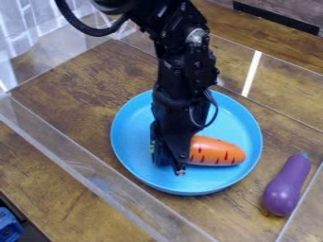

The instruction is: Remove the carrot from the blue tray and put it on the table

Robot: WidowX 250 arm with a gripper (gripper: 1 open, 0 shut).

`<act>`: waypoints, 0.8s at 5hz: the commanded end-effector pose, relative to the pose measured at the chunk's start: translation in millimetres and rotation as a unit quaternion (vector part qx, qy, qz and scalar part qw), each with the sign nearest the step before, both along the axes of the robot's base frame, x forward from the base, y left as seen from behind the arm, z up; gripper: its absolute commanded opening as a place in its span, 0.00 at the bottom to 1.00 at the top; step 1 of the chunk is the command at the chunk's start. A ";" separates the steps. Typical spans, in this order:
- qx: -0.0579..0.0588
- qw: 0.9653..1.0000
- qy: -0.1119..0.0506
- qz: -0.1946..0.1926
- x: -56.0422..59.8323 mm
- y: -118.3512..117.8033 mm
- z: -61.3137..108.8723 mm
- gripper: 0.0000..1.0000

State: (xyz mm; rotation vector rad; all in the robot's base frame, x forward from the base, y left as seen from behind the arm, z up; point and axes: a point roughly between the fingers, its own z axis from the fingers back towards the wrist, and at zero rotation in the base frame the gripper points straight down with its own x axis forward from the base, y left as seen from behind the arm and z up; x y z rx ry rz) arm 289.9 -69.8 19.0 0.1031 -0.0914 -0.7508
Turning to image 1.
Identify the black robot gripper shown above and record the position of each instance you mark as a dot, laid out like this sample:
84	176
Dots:
177	120

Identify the orange toy carrot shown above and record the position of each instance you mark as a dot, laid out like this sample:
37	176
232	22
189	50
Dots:
213	152

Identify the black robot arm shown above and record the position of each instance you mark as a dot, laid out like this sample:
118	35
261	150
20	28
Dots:
185	73

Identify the blue round plastic tray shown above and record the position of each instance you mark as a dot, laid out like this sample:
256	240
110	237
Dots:
235	126

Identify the purple toy eggplant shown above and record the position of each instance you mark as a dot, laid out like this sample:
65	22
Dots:
281	193

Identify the blue object at corner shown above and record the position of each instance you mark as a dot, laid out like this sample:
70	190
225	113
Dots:
10	229

